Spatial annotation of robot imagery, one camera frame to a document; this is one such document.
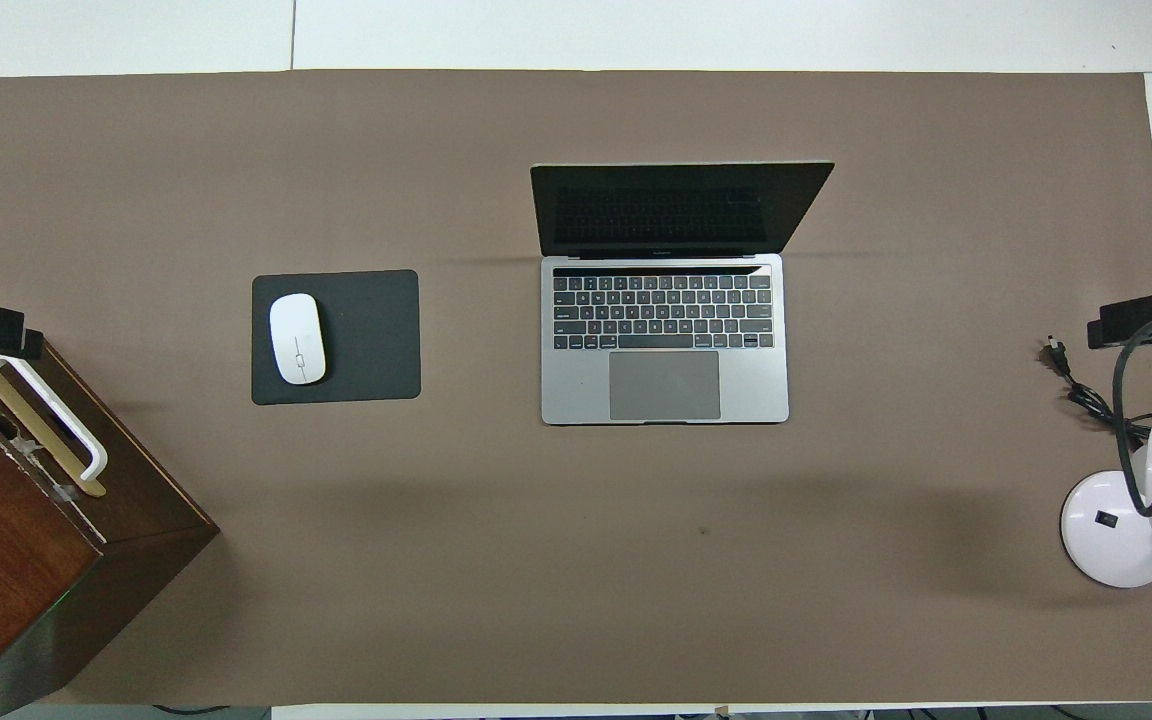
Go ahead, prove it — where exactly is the grey aluminium laptop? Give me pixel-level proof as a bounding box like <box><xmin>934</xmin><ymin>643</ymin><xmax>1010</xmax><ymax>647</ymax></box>
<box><xmin>530</xmin><ymin>161</ymin><xmax>835</xmax><ymax>426</ymax></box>

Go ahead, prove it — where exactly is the white desk lamp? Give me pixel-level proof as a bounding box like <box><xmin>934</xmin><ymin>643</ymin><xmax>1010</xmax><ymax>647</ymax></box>
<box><xmin>1061</xmin><ymin>413</ymin><xmax>1152</xmax><ymax>588</ymax></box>

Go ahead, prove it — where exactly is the dark brown wooden box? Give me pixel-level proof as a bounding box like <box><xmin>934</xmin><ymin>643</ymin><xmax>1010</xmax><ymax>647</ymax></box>
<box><xmin>0</xmin><ymin>340</ymin><xmax>220</xmax><ymax>720</ymax></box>

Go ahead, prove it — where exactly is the white computer mouse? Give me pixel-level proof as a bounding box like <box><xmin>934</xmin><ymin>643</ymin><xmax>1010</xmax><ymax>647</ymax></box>
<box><xmin>269</xmin><ymin>293</ymin><xmax>327</xmax><ymax>385</ymax></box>

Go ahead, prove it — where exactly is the black mouse pad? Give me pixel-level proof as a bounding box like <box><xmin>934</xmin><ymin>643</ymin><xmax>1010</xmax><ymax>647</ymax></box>
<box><xmin>251</xmin><ymin>269</ymin><xmax>422</xmax><ymax>406</ymax></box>

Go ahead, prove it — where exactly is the brown table mat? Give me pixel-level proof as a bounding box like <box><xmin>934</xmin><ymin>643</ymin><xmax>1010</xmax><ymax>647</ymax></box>
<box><xmin>0</xmin><ymin>70</ymin><xmax>1152</xmax><ymax>707</ymax></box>

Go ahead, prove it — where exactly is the white box handle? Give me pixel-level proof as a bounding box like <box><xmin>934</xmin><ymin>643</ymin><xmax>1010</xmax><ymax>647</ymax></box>
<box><xmin>0</xmin><ymin>354</ymin><xmax>109</xmax><ymax>483</ymax></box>

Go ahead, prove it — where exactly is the black lamp power cable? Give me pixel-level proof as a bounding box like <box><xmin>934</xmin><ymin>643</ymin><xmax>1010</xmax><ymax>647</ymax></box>
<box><xmin>1044</xmin><ymin>338</ymin><xmax>1152</xmax><ymax>447</ymax></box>

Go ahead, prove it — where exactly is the brass handle plate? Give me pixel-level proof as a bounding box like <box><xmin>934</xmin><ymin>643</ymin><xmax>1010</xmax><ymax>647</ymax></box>
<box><xmin>0</xmin><ymin>352</ymin><xmax>107</xmax><ymax>498</ymax></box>

